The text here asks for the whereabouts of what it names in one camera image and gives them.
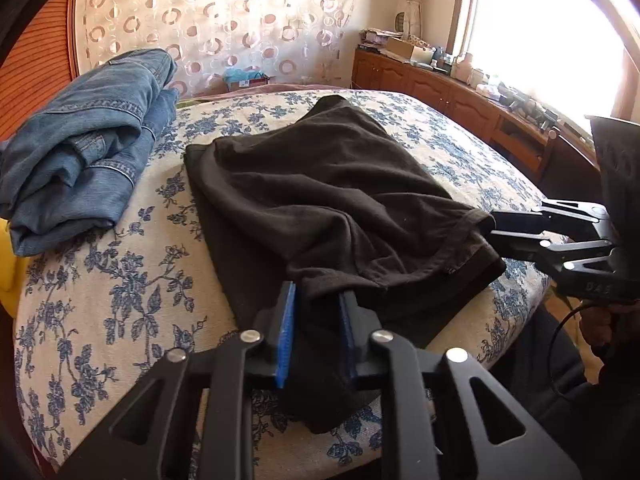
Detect blue floral bed sheet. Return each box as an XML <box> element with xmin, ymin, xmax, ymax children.
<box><xmin>12</xmin><ymin>89</ymin><xmax>556</xmax><ymax>471</ymax></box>

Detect brown slatted wooden wardrobe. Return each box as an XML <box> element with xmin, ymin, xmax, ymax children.
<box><xmin>0</xmin><ymin>0</ymin><xmax>81</xmax><ymax>143</ymax></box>

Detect black pants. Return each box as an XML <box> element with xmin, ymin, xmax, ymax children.
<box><xmin>183</xmin><ymin>94</ymin><xmax>508</xmax><ymax>436</ymax></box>

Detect yellow plush toy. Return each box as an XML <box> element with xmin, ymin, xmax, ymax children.
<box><xmin>0</xmin><ymin>220</ymin><xmax>26</xmax><ymax>318</ymax></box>

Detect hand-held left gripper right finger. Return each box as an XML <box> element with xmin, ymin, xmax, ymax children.
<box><xmin>339</xmin><ymin>290</ymin><xmax>583</xmax><ymax>480</ymax></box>

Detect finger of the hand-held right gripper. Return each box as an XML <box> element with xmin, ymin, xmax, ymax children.
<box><xmin>491</xmin><ymin>199</ymin><xmax>608</xmax><ymax>235</ymax></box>
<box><xmin>487</xmin><ymin>230</ymin><xmax>618</xmax><ymax>275</ymax></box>

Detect open tan cardboard box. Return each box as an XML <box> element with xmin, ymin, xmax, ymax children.
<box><xmin>387</xmin><ymin>37</ymin><xmax>436</xmax><ymax>63</ymax></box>

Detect beige window curtain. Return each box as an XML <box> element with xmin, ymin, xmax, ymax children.
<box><xmin>400</xmin><ymin>0</ymin><xmax>431</xmax><ymax>46</ymax></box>

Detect wooden framed window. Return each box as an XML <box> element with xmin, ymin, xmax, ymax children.
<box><xmin>450</xmin><ymin>0</ymin><xmax>640</xmax><ymax>126</ymax></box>

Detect person's dark clothed leg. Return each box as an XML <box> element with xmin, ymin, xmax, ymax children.
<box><xmin>495</xmin><ymin>305</ymin><xmax>640</xmax><ymax>480</ymax></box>

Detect long wooden cabinet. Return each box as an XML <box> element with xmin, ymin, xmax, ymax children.
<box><xmin>351</xmin><ymin>47</ymin><xmax>601</xmax><ymax>186</ymax></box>

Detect black cable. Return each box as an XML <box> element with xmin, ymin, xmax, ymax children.
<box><xmin>549</xmin><ymin>285</ymin><xmax>601</xmax><ymax>403</ymax></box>

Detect white jar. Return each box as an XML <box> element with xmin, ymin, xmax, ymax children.
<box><xmin>452</xmin><ymin>52</ymin><xmax>476</xmax><ymax>81</ymax></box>

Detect black tools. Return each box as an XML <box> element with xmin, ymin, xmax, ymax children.
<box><xmin>500</xmin><ymin>87</ymin><xmax>561</xmax><ymax>131</ymax></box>

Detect small printed cardboard box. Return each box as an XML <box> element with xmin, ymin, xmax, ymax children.
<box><xmin>225</xmin><ymin>74</ymin><xmax>271</xmax><ymax>93</ymax></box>

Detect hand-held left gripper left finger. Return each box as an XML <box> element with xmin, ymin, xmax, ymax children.
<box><xmin>57</xmin><ymin>280</ymin><xmax>301</xmax><ymax>480</ymax></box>

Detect blue plastic bag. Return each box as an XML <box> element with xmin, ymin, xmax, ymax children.
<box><xmin>223</xmin><ymin>66</ymin><xmax>261</xmax><ymax>83</ymax></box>

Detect sheer circle-patterned curtain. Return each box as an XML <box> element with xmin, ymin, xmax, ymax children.
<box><xmin>75</xmin><ymin>0</ymin><xmax>358</xmax><ymax>98</ymax></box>

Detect stack of papers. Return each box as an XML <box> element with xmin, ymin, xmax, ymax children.
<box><xmin>359</xmin><ymin>27</ymin><xmax>401</xmax><ymax>52</ymax></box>

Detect colourful flower blanket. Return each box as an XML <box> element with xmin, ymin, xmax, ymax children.
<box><xmin>175</xmin><ymin>82</ymin><xmax>351</xmax><ymax>110</ymax></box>

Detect folded blue jeans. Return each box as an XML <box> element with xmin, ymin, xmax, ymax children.
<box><xmin>0</xmin><ymin>48</ymin><xmax>179</xmax><ymax>257</ymax></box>

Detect person's right hand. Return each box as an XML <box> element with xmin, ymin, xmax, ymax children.
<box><xmin>580</xmin><ymin>302</ymin><xmax>623</xmax><ymax>353</ymax></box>

